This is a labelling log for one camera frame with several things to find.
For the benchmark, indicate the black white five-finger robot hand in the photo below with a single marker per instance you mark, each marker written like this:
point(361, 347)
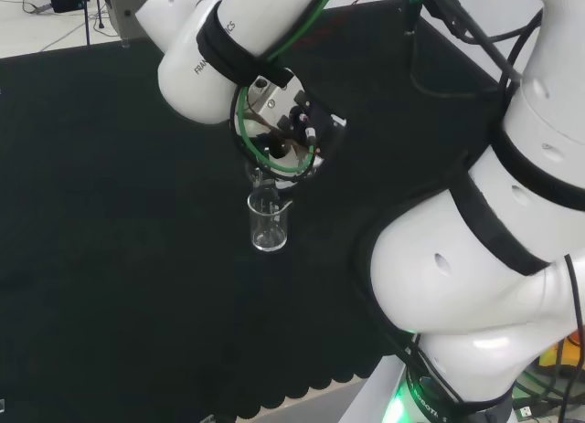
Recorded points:
point(331, 135)

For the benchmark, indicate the clear glass beaker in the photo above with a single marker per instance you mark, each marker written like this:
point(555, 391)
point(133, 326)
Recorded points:
point(269, 240)

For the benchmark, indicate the black bench cloth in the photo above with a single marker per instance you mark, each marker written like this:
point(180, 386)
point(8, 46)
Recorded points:
point(114, 213)

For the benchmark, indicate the grey metal panel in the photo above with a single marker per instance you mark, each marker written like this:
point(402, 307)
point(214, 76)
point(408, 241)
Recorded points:
point(123, 12)

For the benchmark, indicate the black tripod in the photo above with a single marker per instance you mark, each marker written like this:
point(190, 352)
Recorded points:
point(88, 16)

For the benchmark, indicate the yellow stop button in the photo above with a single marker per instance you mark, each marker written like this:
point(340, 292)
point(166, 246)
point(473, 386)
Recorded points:
point(560, 352)

